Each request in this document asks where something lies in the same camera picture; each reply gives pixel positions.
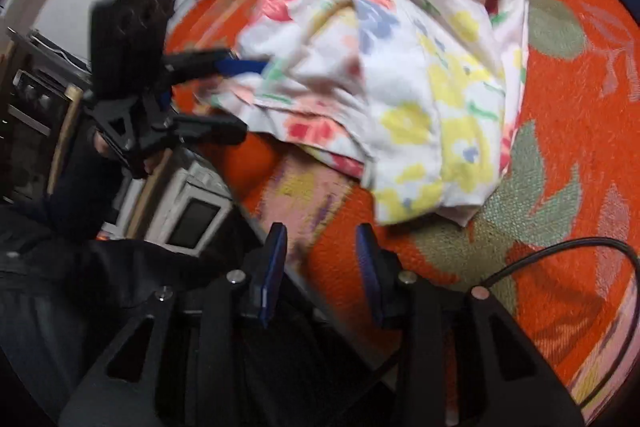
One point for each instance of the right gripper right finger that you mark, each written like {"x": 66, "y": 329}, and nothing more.
{"x": 460, "y": 351}

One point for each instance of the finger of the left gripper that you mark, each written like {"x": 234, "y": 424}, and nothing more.
{"x": 193, "y": 65}
{"x": 221, "y": 129}

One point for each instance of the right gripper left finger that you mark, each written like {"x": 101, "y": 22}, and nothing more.
{"x": 184, "y": 359}

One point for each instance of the white floral garment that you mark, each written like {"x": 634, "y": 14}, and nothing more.
{"x": 419, "y": 99}

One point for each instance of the white appliance with screen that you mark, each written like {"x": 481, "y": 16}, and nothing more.
{"x": 180, "y": 206}

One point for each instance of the orange patterned bed blanket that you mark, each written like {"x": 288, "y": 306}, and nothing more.
{"x": 574, "y": 173}

